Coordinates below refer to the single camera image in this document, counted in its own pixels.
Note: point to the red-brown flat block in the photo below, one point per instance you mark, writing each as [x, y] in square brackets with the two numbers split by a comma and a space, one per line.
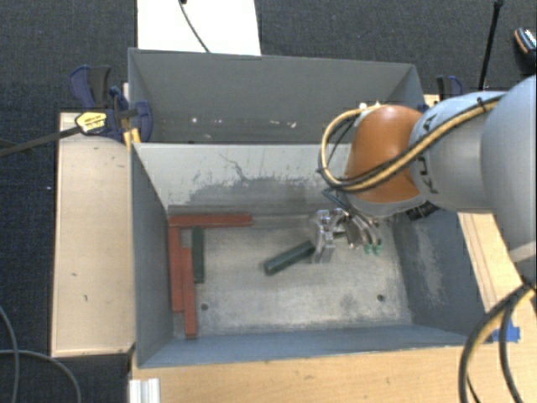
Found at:
[190, 300]
[175, 267]
[210, 220]

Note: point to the grey metal bin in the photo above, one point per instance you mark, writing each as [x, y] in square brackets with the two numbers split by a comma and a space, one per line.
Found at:
[293, 292]

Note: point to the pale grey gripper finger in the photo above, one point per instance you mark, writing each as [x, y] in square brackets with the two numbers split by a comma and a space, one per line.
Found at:
[319, 242]
[330, 248]

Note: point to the dark green flat block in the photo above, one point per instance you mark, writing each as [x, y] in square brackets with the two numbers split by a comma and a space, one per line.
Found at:
[198, 254]
[289, 258]

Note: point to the pale wood flat board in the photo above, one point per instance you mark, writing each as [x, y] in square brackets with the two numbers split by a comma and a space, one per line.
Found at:
[92, 246]

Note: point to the black cylinder on white bracket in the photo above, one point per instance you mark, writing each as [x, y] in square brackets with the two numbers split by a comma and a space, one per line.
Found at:
[421, 211]

